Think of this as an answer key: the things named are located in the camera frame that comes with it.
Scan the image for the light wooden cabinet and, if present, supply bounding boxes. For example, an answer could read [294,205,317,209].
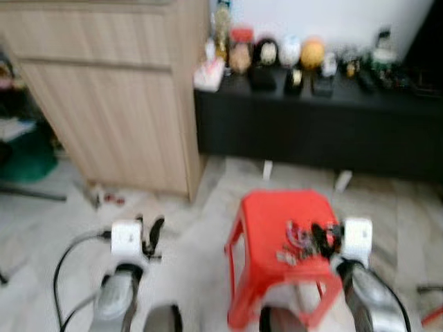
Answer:
[0,0,210,202]

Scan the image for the black tape dispenser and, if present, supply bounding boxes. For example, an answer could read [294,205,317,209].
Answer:
[284,68,305,96]

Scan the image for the white blue egg figure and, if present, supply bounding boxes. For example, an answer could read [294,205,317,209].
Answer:
[279,34,303,68]

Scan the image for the black white mouse figure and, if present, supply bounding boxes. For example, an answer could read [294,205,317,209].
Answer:
[253,37,280,68]

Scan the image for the green mug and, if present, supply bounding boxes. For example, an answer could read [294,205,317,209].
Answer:
[370,48,396,71]

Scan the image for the gold trophy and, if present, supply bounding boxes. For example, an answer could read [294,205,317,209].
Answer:
[211,0,233,63]

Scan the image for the red plastic stool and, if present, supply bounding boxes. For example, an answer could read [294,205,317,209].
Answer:
[225,190,344,330]

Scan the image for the pink white tissue pack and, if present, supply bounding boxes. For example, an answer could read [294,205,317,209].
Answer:
[194,57,226,93]

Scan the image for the metal key bunch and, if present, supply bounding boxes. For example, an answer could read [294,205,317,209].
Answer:
[286,221,315,251]

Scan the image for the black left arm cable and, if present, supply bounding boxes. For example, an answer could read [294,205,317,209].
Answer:
[53,230,113,332]

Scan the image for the orange yellow round figure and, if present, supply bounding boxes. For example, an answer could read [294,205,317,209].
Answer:
[300,36,327,71]

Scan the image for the small white cow figure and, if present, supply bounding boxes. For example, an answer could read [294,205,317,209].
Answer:
[322,51,339,77]

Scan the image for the black wallet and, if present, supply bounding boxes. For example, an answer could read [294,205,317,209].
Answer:
[249,66,277,91]

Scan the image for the small single key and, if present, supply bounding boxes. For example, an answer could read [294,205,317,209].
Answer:
[276,250,299,268]

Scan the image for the black low console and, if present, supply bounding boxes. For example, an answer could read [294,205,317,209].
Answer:
[194,68,443,192]

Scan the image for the red handled floor tool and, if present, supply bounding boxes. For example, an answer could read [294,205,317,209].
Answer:
[415,284,443,327]

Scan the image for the black phone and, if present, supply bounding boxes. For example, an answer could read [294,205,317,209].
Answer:
[311,75,335,97]

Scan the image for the black television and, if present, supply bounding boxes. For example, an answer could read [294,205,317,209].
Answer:
[400,0,443,75]

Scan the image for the green bag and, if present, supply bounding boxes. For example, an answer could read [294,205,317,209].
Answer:
[0,121,58,185]

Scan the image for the red lidded glass jar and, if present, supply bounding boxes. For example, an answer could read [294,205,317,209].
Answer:
[228,27,254,75]

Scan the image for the small black white figure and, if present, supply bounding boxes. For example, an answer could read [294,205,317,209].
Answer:
[343,58,361,77]

